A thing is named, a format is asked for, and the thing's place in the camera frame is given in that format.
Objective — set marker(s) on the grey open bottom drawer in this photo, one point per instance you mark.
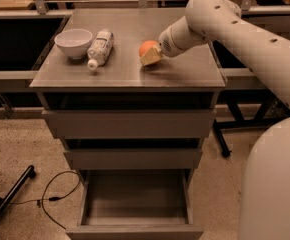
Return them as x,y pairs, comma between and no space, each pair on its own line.
135,205

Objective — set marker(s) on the clear plastic water bottle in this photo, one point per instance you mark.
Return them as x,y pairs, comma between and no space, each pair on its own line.
100,49

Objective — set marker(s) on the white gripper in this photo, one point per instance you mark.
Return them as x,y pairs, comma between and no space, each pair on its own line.
167,44

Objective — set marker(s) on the black table stand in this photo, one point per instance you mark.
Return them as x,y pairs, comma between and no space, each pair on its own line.
270,111

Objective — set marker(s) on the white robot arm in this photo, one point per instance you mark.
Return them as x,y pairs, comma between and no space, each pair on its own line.
265,193

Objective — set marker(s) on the grey middle drawer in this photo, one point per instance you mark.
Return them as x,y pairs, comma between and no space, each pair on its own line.
129,159

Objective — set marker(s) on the grey top drawer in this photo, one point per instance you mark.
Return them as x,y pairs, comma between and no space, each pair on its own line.
71,124

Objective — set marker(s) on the black chair leg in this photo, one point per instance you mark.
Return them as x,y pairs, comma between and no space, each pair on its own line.
8,197

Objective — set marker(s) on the white ceramic bowl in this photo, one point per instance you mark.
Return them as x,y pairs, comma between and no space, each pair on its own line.
74,43

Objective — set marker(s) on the orange fruit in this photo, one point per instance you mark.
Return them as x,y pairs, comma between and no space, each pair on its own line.
149,49

